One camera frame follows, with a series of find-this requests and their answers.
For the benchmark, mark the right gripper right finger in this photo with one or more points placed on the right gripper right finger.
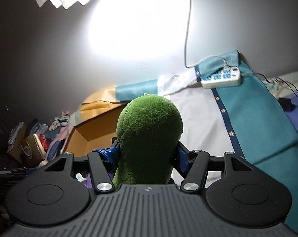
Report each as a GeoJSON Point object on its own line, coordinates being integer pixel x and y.
{"type": "Point", "coordinates": [192, 166]}

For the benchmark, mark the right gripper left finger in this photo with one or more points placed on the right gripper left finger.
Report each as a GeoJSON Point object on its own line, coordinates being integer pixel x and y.
{"type": "Point", "coordinates": [103, 162]}

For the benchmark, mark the green plush toy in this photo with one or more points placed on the green plush toy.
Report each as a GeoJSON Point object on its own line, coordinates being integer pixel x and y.
{"type": "Point", "coordinates": [148, 131]}

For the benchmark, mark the black cardboard shoe box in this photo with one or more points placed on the black cardboard shoe box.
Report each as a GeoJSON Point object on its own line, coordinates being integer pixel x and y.
{"type": "Point", "coordinates": [95, 133]}

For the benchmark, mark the yellow paper bag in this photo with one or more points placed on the yellow paper bag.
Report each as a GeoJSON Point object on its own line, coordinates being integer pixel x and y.
{"type": "Point", "coordinates": [33, 148]}

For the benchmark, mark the white power strip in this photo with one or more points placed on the white power strip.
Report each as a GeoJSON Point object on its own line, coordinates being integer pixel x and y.
{"type": "Point", "coordinates": [228, 77]}

